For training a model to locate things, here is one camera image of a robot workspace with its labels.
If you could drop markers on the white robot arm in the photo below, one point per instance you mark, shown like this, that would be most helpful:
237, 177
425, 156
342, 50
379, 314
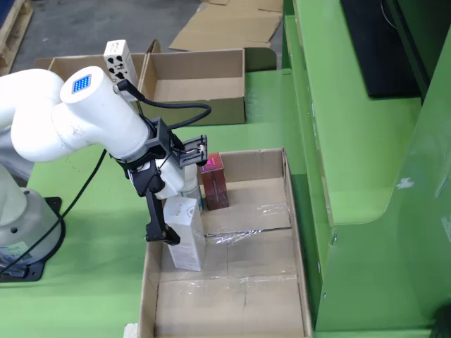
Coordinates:
98, 119

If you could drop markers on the flattened cardboard sheet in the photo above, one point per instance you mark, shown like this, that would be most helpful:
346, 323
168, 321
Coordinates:
253, 5
225, 31

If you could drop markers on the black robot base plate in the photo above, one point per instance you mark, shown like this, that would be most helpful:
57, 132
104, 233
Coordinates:
37, 269

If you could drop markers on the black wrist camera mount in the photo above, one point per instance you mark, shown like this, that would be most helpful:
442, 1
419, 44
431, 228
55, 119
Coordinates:
163, 139

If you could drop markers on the white paper label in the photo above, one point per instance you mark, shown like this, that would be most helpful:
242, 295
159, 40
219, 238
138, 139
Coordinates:
130, 331

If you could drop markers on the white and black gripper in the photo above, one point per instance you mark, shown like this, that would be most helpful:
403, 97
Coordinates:
172, 179

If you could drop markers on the open cardboard box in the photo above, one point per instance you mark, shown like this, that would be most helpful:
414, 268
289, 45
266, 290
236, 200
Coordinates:
63, 62
197, 88

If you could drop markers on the cow print carton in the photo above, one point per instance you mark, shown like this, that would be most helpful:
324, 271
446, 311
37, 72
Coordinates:
118, 58

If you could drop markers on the tall white carton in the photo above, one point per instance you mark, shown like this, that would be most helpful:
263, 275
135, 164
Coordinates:
186, 246

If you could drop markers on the wooden pallet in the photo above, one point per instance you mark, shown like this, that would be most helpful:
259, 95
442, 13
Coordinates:
15, 31

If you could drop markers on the shallow cardboard tray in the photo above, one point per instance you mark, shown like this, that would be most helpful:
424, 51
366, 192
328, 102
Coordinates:
229, 306

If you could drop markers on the dark red box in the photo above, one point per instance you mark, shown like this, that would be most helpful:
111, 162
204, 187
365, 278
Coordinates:
215, 190

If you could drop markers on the green metal machine housing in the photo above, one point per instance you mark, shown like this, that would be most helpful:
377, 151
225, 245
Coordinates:
370, 158

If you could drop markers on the white bottle teal label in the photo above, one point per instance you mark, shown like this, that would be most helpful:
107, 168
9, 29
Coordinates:
194, 190

